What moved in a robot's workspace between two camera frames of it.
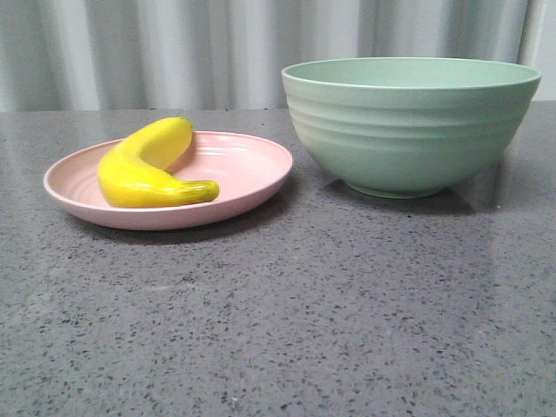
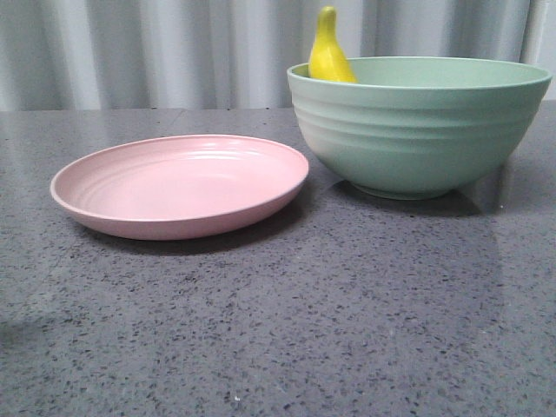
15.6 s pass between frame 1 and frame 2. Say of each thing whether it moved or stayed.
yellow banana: moved
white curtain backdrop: stayed
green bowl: stayed
